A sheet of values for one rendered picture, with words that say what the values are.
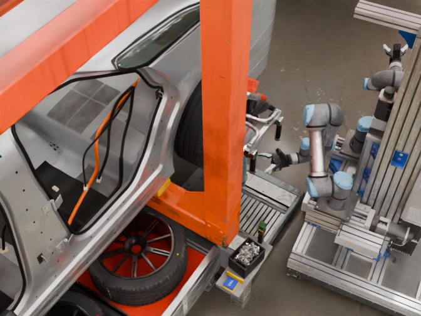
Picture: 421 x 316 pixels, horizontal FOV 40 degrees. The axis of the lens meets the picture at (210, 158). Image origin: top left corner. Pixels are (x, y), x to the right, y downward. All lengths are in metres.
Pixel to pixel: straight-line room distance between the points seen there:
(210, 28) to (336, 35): 3.71
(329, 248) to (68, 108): 2.00
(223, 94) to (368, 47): 3.49
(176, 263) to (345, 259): 1.18
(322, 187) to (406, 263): 1.06
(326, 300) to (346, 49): 2.70
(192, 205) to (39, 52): 2.17
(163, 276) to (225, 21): 1.82
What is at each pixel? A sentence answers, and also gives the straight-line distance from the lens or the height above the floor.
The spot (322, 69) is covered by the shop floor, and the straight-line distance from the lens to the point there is 5.69.
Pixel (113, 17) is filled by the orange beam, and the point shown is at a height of 2.69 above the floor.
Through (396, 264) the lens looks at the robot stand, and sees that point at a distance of 4.22.
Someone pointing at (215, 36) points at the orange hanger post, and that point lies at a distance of 2.48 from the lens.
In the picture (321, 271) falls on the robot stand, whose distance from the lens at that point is 4.05.
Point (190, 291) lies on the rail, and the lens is 3.78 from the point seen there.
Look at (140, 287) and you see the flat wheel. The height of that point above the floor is 0.50.
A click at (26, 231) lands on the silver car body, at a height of 1.44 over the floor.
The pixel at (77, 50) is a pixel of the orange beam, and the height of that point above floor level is 2.68.
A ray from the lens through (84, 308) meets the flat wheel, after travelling 3.65.
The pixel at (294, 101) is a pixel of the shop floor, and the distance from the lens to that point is 5.33.
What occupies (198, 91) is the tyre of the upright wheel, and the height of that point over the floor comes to 1.17.
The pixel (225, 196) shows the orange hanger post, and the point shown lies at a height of 1.08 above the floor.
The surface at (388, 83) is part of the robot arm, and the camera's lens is 3.51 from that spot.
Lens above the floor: 3.73
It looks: 50 degrees down
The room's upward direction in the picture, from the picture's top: 1 degrees counter-clockwise
